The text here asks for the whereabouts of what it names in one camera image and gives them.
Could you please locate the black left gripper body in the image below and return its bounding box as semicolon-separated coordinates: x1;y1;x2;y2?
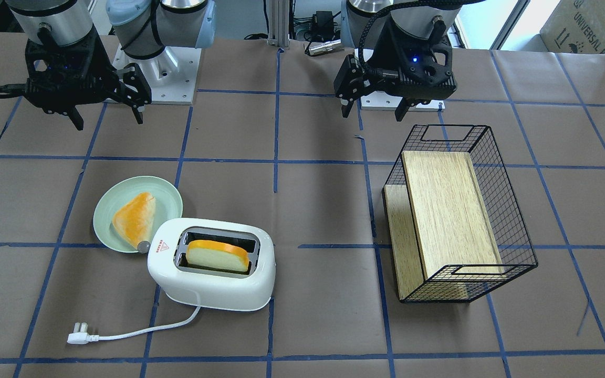
333;20;457;103

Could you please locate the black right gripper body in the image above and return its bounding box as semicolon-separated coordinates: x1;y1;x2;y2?
0;25;152;114

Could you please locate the white two-slot toaster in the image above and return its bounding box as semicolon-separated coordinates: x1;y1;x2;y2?
148;218;276;311

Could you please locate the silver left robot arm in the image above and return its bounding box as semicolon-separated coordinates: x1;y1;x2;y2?
333;1;468;121

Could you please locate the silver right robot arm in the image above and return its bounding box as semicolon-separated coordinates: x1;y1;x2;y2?
0;1;216;131

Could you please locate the toast slice in toaster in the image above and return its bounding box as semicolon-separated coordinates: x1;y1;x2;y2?
186;239;249;274

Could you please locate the silver cylindrical connector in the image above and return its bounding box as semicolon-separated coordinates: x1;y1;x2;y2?
305;40;345;57

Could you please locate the black power adapter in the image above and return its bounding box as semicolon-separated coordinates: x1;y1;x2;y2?
310;10;335;41

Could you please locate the light green plate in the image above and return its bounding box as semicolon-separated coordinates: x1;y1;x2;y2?
93;176;183;254

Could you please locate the triangular bread on plate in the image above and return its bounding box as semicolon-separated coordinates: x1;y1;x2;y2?
111;192;157;249

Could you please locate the wooden tray board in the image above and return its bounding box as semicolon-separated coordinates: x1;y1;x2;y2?
383;151;507;303

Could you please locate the cardboard box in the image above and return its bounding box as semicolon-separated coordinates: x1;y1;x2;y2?
540;1;605;54

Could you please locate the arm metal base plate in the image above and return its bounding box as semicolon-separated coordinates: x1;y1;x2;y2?
360;91;446;112
112;46;203;106

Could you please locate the aluminium frame post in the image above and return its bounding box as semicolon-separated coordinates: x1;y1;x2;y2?
266;0;293;50

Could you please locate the black wire basket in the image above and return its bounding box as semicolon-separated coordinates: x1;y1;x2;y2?
383;124;538;303

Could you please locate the white power cord with plug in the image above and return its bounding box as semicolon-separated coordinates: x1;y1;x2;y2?
67;306;202;345

